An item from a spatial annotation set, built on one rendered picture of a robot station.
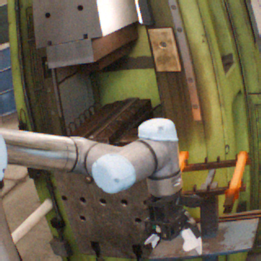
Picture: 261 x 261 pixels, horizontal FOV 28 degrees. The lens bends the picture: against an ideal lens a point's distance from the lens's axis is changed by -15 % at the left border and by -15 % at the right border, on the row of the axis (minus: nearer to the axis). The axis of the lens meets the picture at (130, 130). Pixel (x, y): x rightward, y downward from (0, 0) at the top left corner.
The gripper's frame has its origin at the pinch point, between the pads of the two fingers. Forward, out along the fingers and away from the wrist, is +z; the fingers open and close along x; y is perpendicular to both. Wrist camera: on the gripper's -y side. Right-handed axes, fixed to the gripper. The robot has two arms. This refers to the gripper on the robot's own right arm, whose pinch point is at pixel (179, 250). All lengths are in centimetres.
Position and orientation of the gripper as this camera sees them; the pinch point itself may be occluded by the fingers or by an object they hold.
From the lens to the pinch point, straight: 138.3
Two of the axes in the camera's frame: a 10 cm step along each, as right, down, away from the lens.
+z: 1.7, 9.3, 3.2
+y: -6.2, 3.6, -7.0
